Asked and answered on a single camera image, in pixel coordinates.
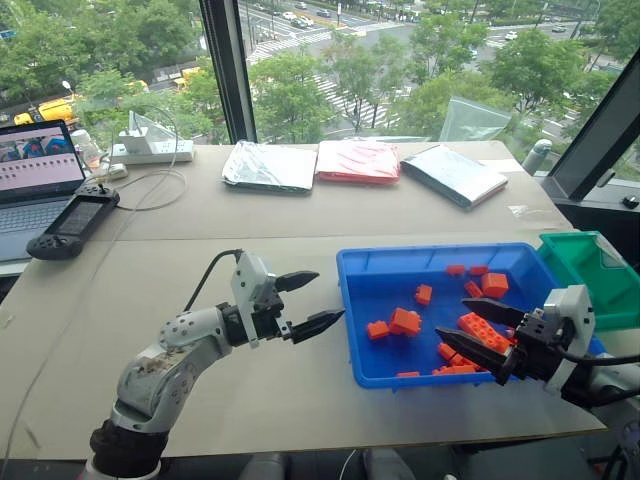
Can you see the silver foil bag with edge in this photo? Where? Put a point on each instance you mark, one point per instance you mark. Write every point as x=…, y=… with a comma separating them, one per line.
x=450, y=175

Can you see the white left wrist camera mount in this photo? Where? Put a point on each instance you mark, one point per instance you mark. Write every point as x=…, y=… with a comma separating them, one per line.
x=247, y=285

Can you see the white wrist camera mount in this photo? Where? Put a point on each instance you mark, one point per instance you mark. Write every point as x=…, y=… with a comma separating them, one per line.
x=575, y=310
x=247, y=285

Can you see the clear plastic wrapper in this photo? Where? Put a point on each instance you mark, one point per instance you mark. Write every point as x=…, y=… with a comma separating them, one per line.
x=527, y=211

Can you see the slanted dark window frame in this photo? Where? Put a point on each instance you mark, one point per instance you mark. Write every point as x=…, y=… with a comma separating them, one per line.
x=595, y=145

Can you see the clear plastic bottle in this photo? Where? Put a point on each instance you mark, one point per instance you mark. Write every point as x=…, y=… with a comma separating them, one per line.
x=84, y=147

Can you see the green plastic bin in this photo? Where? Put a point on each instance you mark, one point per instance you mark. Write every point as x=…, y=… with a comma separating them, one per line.
x=585, y=280

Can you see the orange plastic toy brick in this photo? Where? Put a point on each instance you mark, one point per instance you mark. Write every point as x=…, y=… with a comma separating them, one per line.
x=455, y=370

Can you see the small white adapter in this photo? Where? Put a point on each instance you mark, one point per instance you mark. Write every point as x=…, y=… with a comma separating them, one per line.
x=118, y=171

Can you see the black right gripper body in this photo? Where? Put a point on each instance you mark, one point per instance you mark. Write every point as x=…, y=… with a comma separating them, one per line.
x=537, y=350

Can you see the small black object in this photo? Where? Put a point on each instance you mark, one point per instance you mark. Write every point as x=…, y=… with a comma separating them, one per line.
x=630, y=202

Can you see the red foil bag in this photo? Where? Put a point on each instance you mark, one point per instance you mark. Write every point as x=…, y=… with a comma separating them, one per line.
x=357, y=161

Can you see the grey thermos bottle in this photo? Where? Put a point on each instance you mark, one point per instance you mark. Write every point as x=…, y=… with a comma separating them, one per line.
x=536, y=156

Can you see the blue plastic tray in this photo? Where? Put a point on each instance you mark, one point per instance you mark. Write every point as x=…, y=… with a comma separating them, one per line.
x=385, y=270

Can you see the small flat orange block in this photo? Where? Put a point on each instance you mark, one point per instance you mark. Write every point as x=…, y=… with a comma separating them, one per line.
x=408, y=374
x=455, y=270
x=479, y=270

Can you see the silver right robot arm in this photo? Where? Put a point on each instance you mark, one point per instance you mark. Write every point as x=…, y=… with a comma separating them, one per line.
x=620, y=372

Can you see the orange studded toy brick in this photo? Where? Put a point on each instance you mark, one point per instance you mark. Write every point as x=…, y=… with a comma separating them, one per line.
x=482, y=330

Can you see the white power strip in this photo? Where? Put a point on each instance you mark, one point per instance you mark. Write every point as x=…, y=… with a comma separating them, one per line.
x=160, y=150

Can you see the small orange building block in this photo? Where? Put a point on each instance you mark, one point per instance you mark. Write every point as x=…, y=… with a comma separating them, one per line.
x=473, y=289
x=423, y=294
x=378, y=330
x=448, y=352

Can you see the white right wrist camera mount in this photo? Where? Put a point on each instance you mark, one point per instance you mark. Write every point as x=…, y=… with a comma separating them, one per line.
x=575, y=310

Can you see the black handheld game controller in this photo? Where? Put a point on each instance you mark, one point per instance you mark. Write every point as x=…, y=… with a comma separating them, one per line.
x=75, y=220

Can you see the dark window frame post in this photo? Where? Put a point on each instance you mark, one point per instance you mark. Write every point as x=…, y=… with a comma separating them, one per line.
x=227, y=70

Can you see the large orange building block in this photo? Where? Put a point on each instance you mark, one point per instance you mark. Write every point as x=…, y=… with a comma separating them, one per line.
x=405, y=322
x=495, y=285

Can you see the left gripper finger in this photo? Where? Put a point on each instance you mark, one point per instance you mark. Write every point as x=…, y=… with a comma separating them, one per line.
x=315, y=325
x=297, y=280

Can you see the white plug-in charger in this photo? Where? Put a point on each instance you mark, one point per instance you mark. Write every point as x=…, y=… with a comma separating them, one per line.
x=135, y=141

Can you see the open grey laptop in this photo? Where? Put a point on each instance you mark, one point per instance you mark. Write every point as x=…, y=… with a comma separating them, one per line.
x=35, y=200

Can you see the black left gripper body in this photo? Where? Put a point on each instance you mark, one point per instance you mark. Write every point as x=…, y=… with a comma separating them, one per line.
x=267, y=322

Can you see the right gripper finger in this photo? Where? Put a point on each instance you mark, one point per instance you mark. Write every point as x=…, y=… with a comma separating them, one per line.
x=475, y=350
x=492, y=311

